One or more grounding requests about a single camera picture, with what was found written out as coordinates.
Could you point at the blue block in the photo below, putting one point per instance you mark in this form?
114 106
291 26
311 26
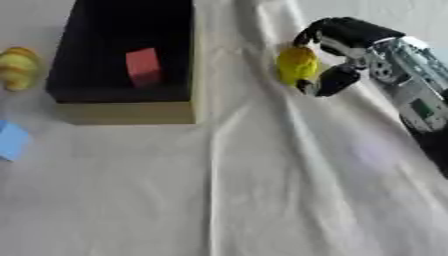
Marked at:
11 140

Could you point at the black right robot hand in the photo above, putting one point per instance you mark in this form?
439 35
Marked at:
350 31

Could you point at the red block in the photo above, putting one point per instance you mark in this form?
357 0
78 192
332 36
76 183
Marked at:
143 67

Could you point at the yellow toy fruit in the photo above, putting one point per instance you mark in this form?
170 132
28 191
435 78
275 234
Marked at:
297 66

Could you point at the yellow toy croissant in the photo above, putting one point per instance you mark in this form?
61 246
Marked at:
18 68

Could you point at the cardboard box with black inside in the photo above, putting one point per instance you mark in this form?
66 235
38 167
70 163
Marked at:
125 63

